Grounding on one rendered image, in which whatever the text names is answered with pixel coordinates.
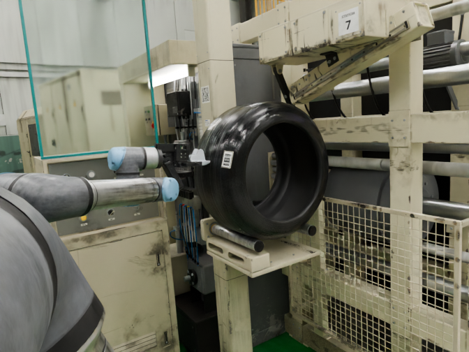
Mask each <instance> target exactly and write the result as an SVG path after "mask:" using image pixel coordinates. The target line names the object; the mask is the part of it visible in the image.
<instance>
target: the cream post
mask: <svg viewBox="0 0 469 352"><path fill-rule="evenodd" d="M192 2H193V19H194V28H195V45H196V54H197V63H198V80H199V89H200V106H201V115H202V132H203V134H204V132H205V131H206V130H207V128H208V126H205V120H206V119H210V124H211V123H212V122H213V121H214V120H215V119H216V118H217V117H218V116H220V115H221V114H223V113H224V112H225V111H227V110H229V109H230V108H233V107H235V106H236V96H235V75H234V64H233V53H232V33H231V22H230V2H229V0H192ZM208 85H209V99H210V102H208V103H202V93H201V87H205V86H208ZM213 262H214V279H215V289H216V306H217V314H218V331H219V340H220V348H221V352H253V346H252V335H251V315H250V304H249V293H248V275H246V274H244V273H242V272H240V271H238V270H236V269H234V268H233V267H231V266H229V265H227V264H225V263H223V262H222V261H220V260H218V259H216V258H214V257H213Z"/></svg>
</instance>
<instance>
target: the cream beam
mask: <svg viewBox="0 0 469 352"><path fill-rule="evenodd" d="M406 5H407V0H342V1H338V2H336V3H333V4H331V5H329V6H326V7H324V8H321V9H318V10H315V11H313V12H311V13H308V14H306V15H303V16H301V17H298V18H295V19H293V20H290V21H288V22H285V23H283V24H280V25H278V26H275V27H272V28H271V29H268V30H265V31H262V32H260V33H258V42H259V55H260V64H266V65H269V64H273V63H276V62H278V63H285V65H293V66H298V65H302V64H307V63H310V62H313V61H319V60H322V59H326V57H325V56H322V55H320V54H321V53H324V52H329V51H333V52H339V51H341V50H346V49H349V48H352V47H357V46H360V45H365V44H369V43H374V42H377V41H382V40H385V39H387V38H388V35H389V17H390V16H391V15H393V14H394V13H395V12H397V11H398V10H400V9H402V7H404V6H406ZM357 6H358V9H359V31H354V32H352V33H349V34H345V35H342V36H338V13H341V12H343V11H346V10H349V9H351V8H354V7H357Z"/></svg>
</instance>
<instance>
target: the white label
mask: <svg viewBox="0 0 469 352"><path fill-rule="evenodd" d="M233 153H234V152H230V151H224V154H223V160H222V165H221V167H223V168H231V163H232V157H233Z"/></svg>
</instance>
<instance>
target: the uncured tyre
mask: <svg viewBox="0 0 469 352"><path fill-rule="evenodd" d="M262 133H264V134H265V135H266V136H267V137H268V139H269V141H270V142H271V144H272V146H273V148H274V151H275V155H276V176H275V180H274V183H273V185H272V187H271V189H270V191H269V193H268V194H267V195H266V197H265V198H264V199H263V200H262V201H261V202H260V203H258V204H257V205H255V206H254V205H253V203H252V202H251V199H250V197H249V194H248V191H247V187H246V164H247V160H248V155H249V153H250V151H251V148H252V146H253V145H254V143H255V141H256V140H257V139H258V137H259V136H260V135H261V134H262ZM198 149H202V150H203V152H204V157H205V160H206V161H210V163H208V164H207V165H205V166H194V178H195V186H196V189H197V192H198V195H199V198H200V200H201V202H202V204H203V205H204V207H205V209H206V210H207V211H208V213H210V215H211V216H212V217H213V218H214V217H215V218H214V219H215V220H216V221H217V222H219V223H220V224H221V225H223V226H225V227H226V228H229V229H231V230H234V231H237V232H239V233H241V232H240V231H238V230H237V228H241V229H242V230H243V231H244V232H245V233H242V234H245V235H247V236H249V237H253V238H255V239H259V240H275V239H280V238H283V237H287V236H289V235H291V234H293V233H295V232H296V231H298V230H299V229H300V228H301V227H303V226H304V225H305V224H306V223H307V222H308V221H309V219H310V218H311V217H312V216H313V214H314V213H315V211H316V210H317V208H318V206H319V205H320V203H321V201H322V198H323V196H324V194H325V190H326V187H327V180H328V174H329V162H328V156H327V149H326V146H325V142H324V140H323V138H322V135H321V133H320V131H319V129H318V127H317V126H316V124H315V122H314V121H313V120H312V119H311V118H310V117H309V116H308V115H307V114H306V113H305V112H304V111H303V110H301V109H299V108H298V107H296V106H293V105H290V104H288V103H284V102H280V101H265V102H259V103H249V104H243V105H238V106H235V107H233V108H230V109H229V110H227V111H225V112H224V113H223V114H221V115H220V116H218V117H217V118H216V119H215V120H214V121H213V122H212V123H211V124H210V125H209V127H208V128H207V130H206V131H205V132H204V134H203V136H202V138H201V140H200V142H199V145H198ZM224 151H230V152H234V153H233V157H232V163H231V168H223V167H221V165H222V160H223V154H224Z"/></svg>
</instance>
